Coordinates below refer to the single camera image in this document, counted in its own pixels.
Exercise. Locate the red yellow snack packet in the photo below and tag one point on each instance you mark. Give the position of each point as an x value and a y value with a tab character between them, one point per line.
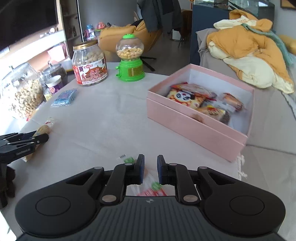
218	114

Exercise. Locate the blue candy packet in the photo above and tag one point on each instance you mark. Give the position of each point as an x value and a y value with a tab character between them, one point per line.
65	98

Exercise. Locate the panda yellow snack packet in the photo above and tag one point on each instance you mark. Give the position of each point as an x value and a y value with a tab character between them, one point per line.
190	100

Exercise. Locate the white tablecloth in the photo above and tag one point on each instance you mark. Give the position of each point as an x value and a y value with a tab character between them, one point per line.
104	121

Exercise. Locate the pink cardboard box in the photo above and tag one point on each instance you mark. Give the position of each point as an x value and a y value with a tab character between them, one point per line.
227	141

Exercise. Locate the plastic jar with red label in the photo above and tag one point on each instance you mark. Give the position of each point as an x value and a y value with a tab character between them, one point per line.
89	63

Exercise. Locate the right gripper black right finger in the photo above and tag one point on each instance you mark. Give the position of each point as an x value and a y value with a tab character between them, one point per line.
191	186

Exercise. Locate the orange cream blanket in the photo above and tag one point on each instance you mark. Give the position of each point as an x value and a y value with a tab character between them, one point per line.
249	47

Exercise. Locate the large red snack bag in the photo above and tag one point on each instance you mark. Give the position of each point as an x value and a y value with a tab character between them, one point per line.
195	89

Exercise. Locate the purple paper cup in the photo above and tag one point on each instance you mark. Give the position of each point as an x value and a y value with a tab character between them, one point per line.
54	83

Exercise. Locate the round cake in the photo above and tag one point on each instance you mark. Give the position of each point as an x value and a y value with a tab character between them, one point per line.
233	101

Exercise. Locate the beige cracker bar packet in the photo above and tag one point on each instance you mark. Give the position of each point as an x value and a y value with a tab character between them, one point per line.
41	136

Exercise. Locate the large glass peanut jar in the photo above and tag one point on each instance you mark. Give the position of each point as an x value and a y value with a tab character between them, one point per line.
22	91

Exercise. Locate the small glass jar dark contents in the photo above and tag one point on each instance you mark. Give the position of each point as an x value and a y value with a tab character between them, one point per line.
56	69

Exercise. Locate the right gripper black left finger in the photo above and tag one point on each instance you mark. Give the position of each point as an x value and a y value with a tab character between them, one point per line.
108	187

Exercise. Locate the green gumball dispenser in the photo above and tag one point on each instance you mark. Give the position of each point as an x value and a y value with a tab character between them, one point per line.
129	49

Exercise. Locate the brown bar clear wrapper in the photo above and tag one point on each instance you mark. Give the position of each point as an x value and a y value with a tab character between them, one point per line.
149	186

